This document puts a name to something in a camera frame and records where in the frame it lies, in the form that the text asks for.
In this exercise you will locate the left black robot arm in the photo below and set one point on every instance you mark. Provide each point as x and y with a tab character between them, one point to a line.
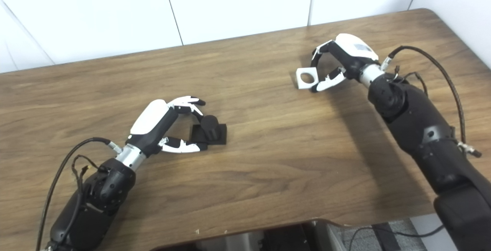
92	209

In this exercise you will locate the white square piece with hole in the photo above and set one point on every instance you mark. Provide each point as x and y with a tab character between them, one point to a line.
303	85

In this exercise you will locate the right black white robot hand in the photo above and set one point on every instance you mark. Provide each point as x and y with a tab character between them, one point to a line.
353	53

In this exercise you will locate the grey textured floor mat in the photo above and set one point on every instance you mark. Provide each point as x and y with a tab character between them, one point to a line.
406	243

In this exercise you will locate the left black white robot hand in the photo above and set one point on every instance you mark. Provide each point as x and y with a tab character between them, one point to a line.
151	118

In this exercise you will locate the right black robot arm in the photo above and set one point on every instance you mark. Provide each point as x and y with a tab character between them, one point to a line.
425	128

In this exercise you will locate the black peg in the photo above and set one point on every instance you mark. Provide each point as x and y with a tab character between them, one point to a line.
210	126

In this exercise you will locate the black robot torso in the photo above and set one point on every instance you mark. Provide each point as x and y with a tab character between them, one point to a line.
268	239

